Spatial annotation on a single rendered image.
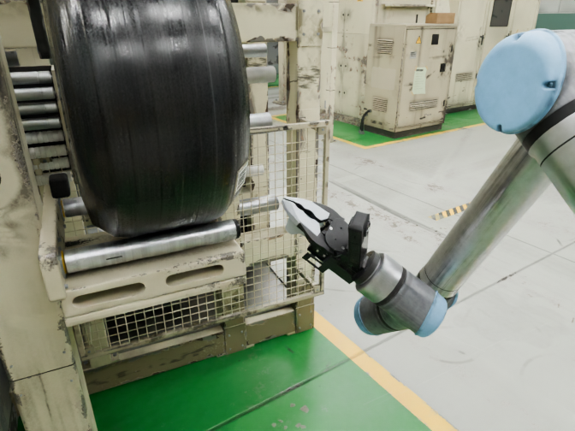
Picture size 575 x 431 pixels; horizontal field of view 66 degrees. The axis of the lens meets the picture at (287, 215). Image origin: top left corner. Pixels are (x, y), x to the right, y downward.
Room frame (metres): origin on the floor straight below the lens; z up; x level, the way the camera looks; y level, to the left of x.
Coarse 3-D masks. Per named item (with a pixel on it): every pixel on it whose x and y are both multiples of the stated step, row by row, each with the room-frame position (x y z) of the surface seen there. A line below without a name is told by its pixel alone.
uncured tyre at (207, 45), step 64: (64, 0) 0.70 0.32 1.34; (128, 0) 0.71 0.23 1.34; (192, 0) 0.76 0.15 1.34; (64, 64) 0.66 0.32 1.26; (128, 64) 0.67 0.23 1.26; (192, 64) 0.70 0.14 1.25; (128, 128) 0.65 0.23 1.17; (192, 128) 0.69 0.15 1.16; (128, 192) 0.66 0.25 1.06; (192, 192) 0.72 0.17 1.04
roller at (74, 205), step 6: (66, 198) 0.98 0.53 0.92; (72, 198) 0.98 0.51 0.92; (78, 198) 0.98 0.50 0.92; (66, 204) 0.96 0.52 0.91; (72, 204) 0.96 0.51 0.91; (78, 204) 0.97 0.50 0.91; (84, 204) 0.97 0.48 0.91; (66, 210) 0.95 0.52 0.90; (72, 210) 0.96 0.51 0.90; (78, 210) 0.96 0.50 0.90; (84, 210) 0.97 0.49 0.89; (66, 216) 0.96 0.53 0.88
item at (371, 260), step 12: (324, 228) 0.77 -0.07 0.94; (336, 228) 0.74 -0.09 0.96; (336, 240) 0.72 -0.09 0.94; (312, 252) 0.75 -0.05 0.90; (336, 252) 0.70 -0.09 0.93; (372, 252) 0.74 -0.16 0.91; (312, 264) 0.74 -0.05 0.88; (324, 264) 0.73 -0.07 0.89; (336, 264) 0.74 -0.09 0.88; (372, 264) 0.71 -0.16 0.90; (348, 276) 0.74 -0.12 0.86; (360, 276) 0.70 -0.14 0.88
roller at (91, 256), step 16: (208, 224) 0.83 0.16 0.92; (224, 224) 0.84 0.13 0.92; (128, 240) 0.76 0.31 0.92; (144, 240) 0.77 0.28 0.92; (160, 240) 0.78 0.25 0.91; (176, 240) 0.79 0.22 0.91; (192, 240) 0.80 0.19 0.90; (208, 240) 0.81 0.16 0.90; (224, 240) 0.83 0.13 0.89; (64, 256) 0.71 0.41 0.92; (80, 256) 0.71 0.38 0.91; (96, 256) 0.72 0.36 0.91; (112, 256) 0.73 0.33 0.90; (128, 256) 0.74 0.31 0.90; (144, 256) 0.76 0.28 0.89
